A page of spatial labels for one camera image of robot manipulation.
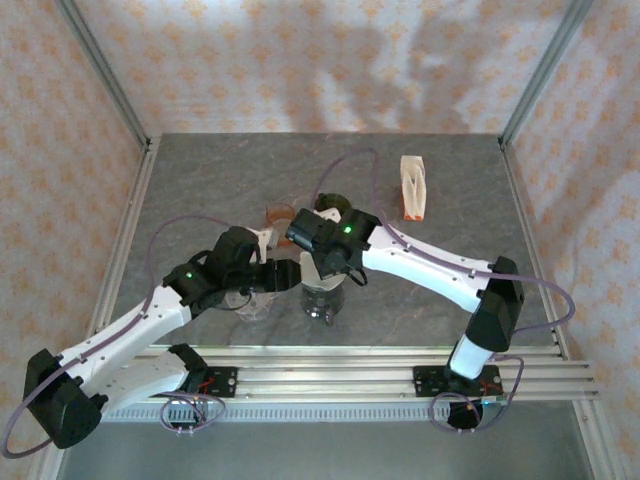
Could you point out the dark green dripper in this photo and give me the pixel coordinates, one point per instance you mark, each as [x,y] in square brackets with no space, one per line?
[332,201]

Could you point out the dark grey dripper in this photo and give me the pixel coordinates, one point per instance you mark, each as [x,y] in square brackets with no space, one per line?
[330,290]

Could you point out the clear dripper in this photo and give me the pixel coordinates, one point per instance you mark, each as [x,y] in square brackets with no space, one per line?
[255,310]

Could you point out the orange coffee filter box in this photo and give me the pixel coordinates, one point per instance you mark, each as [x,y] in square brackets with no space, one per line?
[414,195]

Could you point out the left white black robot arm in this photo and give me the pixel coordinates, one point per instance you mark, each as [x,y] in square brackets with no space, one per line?
[125,330]

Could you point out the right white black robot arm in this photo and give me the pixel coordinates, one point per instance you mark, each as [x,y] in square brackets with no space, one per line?
[425,265]

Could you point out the green circuit board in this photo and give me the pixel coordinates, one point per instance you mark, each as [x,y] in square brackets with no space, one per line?
[495,407]

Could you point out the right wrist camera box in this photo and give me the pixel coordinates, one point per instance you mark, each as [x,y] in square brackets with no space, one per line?
[305,230]

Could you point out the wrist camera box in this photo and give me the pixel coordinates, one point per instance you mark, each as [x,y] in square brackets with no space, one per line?
[235,247]
[305,230]

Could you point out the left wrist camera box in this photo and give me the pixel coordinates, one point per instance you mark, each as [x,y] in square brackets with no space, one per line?
[235,247]

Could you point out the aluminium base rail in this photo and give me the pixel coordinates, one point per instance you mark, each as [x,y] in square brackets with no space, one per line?
[325,375]

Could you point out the aluminium table side rail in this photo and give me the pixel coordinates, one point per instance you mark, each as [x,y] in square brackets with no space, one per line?
[141,175]
[511,175]

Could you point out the aluminium frame post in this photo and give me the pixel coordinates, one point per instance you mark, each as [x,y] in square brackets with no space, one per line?
[542,75]
[111,80]

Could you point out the aluminium frame leg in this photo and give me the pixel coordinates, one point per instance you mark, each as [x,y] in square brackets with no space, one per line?
[45,470]
[597,440]

